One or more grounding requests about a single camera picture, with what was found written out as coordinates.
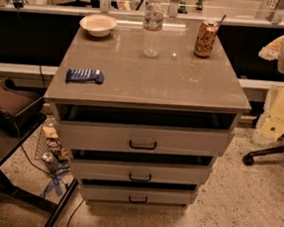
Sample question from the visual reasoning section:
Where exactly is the clear plastic water bottle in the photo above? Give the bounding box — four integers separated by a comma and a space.
142, 0, 164, 57

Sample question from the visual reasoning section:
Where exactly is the grey drawer cabinet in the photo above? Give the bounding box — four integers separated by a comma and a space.
35, 10, 258, 218

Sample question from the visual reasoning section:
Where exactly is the blue snack bar wrapper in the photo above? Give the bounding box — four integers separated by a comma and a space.
65, 68, 104, 84

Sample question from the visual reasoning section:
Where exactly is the bottom grey drawer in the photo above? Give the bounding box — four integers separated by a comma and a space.
80, 179, 198, 206

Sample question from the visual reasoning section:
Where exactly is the white ceramic bowl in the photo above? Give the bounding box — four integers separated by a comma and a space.
79, 14, 117, 38

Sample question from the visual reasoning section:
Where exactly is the orange soda can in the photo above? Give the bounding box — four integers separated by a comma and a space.
194, 20, 220, 58

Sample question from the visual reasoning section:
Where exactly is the brown black tray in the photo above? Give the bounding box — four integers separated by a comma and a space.
0, 77, 44, 137

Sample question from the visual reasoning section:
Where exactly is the black side table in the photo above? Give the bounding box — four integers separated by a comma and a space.
0, 113, 77, 227

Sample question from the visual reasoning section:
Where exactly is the wire basket with snacks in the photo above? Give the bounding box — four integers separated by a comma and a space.
35, 120, 69, 175

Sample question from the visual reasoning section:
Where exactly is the black floor cable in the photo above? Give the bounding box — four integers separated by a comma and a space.
65, 196, 86, 227

